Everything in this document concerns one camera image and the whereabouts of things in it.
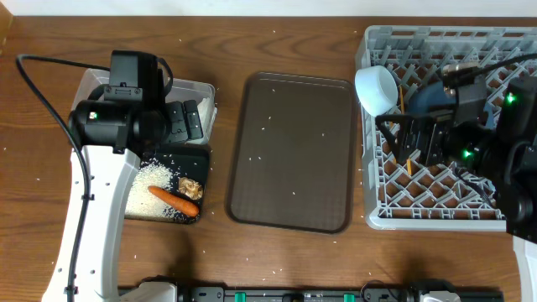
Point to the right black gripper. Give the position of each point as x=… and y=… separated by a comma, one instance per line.
x=410, y=139

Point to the clear plastic bin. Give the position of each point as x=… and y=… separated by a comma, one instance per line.
x=182, y=90

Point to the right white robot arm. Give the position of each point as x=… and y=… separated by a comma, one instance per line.
x=506, y=155

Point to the dark blue plate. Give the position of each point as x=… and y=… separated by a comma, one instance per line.
x=434, y=96

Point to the white tissue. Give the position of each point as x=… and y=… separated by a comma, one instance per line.
x=206, y=109

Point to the orange carrot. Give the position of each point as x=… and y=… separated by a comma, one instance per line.
x=184, y=206

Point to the grey dishwasher rack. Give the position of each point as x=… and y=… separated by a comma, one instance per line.
x=432, y=199

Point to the brown food scrap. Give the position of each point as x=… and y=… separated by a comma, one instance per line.
x=191, y=188

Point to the black waste bin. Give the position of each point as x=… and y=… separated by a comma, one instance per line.
x=163, y=170

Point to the light blue rice bowl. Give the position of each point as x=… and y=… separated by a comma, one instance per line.
x=376, y=90

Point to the dark brown serving tray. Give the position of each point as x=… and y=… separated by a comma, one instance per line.
x=294, y=159

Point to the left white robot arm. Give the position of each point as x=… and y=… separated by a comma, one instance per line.
x=112, y=130

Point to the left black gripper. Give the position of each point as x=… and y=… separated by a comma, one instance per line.
x=185, y=122

